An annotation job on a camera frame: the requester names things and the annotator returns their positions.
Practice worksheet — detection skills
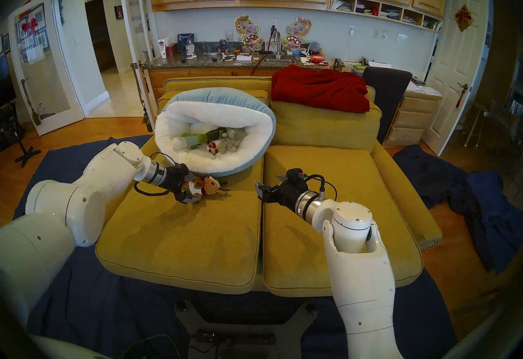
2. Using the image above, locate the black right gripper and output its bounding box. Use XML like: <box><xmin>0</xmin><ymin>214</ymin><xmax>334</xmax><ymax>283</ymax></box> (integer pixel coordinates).
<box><xmin>254</xmin><ymin>175</ymin><xmax>308</xmax><ymax>211</ymax></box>

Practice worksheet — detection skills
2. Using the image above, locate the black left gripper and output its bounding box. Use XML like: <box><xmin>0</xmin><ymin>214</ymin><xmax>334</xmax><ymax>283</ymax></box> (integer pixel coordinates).
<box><xmin>165</xmin><ymin>164</ymin><xmax>201</xmax><ymax>205</ymax></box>

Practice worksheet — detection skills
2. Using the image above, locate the orange reindeer plush toy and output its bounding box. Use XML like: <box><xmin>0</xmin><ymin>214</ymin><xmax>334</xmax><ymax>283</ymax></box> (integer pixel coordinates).
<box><xmin>182</xmin><ymin>176</ymin><xmax>230</xmax><ymax>199</ymax></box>

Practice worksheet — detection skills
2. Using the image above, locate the white green leek plush toy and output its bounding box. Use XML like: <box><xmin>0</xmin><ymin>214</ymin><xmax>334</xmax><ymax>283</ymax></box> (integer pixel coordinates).
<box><xmin>172</xmin><ymin>127</ymin><xmax>228</xmax><ymax>150</ymax></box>

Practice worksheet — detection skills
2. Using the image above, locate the grey rope bunny toy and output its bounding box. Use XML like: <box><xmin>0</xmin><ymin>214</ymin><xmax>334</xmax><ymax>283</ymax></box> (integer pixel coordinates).
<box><xmin>219</xmin><ymin>128</ymin><xmax>240</xmax><ymax>154</ymax></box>

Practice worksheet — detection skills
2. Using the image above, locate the white blue plush dog bed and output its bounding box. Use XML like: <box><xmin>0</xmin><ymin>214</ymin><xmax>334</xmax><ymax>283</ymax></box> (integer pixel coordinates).
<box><xmin>154</xmin><ymin>87</ymin><xmax>276</xmax><ymax>177</ymax></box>

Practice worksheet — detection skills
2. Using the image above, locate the yellow sofa seat cushion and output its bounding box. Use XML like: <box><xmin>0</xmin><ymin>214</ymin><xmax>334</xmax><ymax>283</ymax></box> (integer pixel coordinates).
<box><xmin>261</xmin><ymin>146</ymin><xmax>423</xmax><ymax>297</ymax></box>
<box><xmin>95</xmin><ymin>152</ymin><xmax>264</xmax><ymax>294</ymax></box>

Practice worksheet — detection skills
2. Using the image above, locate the red blanket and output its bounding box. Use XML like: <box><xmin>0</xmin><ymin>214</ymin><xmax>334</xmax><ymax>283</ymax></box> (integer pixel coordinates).
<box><xmin>270</xmin><ymin>65</ymin><xmax>371</xmax><ymax>114</ymax></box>

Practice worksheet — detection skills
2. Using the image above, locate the granite counter wooden base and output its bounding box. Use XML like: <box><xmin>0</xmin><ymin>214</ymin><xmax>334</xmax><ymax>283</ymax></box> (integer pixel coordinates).
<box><xmin>141</xmin><ymin>52</ymin><xmax>340</xmax><ymax>101</ymax></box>

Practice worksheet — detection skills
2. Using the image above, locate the mustard yellow sofa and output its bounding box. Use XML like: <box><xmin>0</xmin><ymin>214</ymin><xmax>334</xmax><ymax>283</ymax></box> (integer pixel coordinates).
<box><xmin>95</xmin><ymin>76</ymin><xmax>443</xmax><ymax>297</ymax></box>

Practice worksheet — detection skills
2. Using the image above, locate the navy blue floor cloth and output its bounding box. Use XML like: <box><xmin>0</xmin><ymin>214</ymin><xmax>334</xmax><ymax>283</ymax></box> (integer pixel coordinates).
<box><xmin>12</xmin><ymin>135</ymin><xmax>458</xmax><ymax>359</ymax></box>

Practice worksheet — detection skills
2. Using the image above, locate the black office chair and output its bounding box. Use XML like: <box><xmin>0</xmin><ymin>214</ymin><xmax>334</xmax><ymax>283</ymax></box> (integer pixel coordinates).
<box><xmin>362</xmin><ymin>67</ymin><xmax>413</xmax><ymax>144</ymax></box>

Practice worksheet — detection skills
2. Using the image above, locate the wooden drawer unit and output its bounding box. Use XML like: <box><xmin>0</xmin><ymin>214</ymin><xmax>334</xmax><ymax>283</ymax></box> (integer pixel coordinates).
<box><xmin>383</xmin><ymin>91</ymin><xmax>443</xmax><ymax>147</ymax></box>

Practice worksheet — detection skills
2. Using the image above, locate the black floor stand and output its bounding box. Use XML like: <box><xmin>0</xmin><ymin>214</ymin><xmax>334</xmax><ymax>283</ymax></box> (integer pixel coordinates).
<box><xmin>8</xmin><ymin>117</ymin><xmax>42</xmax><ymax>167</ymax></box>

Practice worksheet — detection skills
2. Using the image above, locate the white paper stack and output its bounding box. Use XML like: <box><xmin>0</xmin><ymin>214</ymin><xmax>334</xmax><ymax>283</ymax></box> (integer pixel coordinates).
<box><xmin>407</xmin><ymin>81</ymin><xmax>443</xmax><ymax>97</ymax></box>

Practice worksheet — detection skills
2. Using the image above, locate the white glass french door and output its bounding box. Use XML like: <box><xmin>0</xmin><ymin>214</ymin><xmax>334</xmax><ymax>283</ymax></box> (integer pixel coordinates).
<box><xmin>8</xmin><ymin>0</ymin><xmax>84</xmax><ymax>136</ymax></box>
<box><xmin>118</xmin><ymin>0</ymin><xmax>158</xmax><ymax>126</ymax></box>

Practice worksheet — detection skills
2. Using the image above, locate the white panel door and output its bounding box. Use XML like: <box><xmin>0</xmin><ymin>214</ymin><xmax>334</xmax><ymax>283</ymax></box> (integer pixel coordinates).
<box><xmin>421</xmin><ymin>0</ymin><xmax>489</xmax><ymax>156</ymax></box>

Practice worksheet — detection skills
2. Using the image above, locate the crumpled dark blue blanket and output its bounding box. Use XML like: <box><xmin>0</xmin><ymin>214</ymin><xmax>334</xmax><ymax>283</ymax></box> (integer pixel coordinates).
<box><xmin>393</xmin><ymin>145</ymin><xmax>523</xmax><ymax>275</ymax></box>

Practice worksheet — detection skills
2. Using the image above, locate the red diamond door decoration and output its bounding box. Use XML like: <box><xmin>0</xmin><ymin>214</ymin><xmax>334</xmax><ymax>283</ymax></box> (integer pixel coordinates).
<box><xmin>454</xmin><ymin>4</ymin><xmax>474</xmax><ymax>33</ymax></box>

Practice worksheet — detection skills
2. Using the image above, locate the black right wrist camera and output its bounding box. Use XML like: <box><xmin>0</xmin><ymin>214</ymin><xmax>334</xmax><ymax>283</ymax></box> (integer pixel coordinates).
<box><xmin>285</xmin><ymin>168</ymin><xmax>308</xmax><ymax>186</ymax></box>

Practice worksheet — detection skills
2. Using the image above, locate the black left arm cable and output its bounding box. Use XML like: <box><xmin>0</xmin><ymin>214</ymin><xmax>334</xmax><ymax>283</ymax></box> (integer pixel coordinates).
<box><xmin>134</xmin><ymin>152</ymin><xmax>179</xmax><ymax>197</ymax></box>

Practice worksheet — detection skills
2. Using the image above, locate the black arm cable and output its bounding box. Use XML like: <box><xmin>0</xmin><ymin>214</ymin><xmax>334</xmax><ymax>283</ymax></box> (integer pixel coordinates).
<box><xmin>304</xmin><ymin>174</ymin><xmax>338</xmax><ymax>202</ymax></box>
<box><xmin>134</xmin><ymin>152</ymin><xmax>179</xmax><ymax>197</ymax></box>

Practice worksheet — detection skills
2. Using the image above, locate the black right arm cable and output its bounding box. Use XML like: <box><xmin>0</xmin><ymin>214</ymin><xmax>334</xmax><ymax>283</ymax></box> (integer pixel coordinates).
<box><xmin>304</xmin><ymin>174</ymin><xmax>338</xmax><ymax>202</ymax></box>

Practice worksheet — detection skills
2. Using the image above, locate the hanging chain tassel ornament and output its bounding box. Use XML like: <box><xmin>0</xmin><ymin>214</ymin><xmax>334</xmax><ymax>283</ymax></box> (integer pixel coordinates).
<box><xmin>131</xmin><ymin>62</ymin><xmax>154</xmax><ymax>133</ymax></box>

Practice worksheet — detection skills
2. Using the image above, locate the grey robot base frame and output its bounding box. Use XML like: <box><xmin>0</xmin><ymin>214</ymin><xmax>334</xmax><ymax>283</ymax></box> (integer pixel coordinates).
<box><xmin>175</xmin><ymin>300</ymin><xmax>318</xmax><ymax>359</ymax></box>

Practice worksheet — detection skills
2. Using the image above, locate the green floor cable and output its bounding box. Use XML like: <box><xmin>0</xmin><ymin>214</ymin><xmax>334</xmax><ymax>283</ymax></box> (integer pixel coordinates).
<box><xmin>118</xmin><ymin>334</ymin><xmax>182</xmax><ymax>359</ymax></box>

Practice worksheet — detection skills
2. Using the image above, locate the cartoon child wall decoration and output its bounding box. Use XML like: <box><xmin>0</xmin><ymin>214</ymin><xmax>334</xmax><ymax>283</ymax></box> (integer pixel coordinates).
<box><xmin>282</xmin><ymin>16</ymin><xmax>312</xmax><ymax>52</ymax></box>
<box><xmin>234</xmin><ymin>15</ymin><xmax>263</xmax><ymax>52</ymax></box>

